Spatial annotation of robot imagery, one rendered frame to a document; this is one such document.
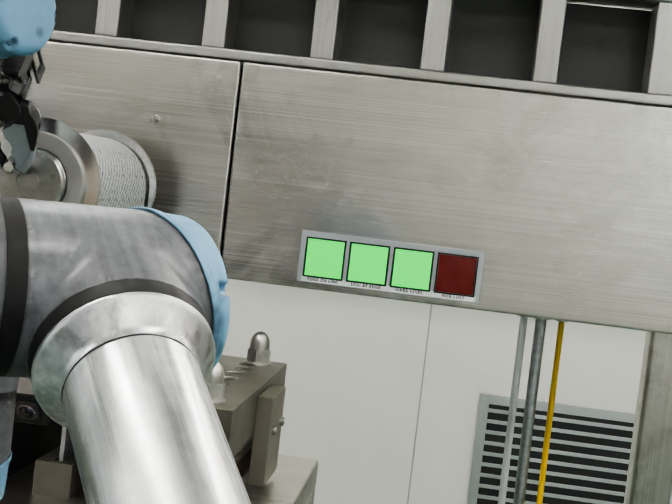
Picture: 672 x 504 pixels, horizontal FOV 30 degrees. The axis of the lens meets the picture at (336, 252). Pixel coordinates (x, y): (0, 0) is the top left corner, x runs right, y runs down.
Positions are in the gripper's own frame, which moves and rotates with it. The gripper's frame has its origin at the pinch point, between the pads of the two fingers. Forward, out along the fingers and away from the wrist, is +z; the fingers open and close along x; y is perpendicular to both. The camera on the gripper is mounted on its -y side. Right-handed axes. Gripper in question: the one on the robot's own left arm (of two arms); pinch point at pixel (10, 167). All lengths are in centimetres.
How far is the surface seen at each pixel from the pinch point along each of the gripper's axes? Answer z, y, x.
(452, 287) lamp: 34, 16, -49
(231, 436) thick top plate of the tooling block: 17.7, -19.7, -27.5
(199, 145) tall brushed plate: 24.7, 27.7, -12.5
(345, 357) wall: 241, 132, -16
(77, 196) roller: 4.0, 0.2, -6.8
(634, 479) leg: 63, 6, -79
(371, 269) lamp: 33, 16, -38
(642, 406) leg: 57, 15, -79
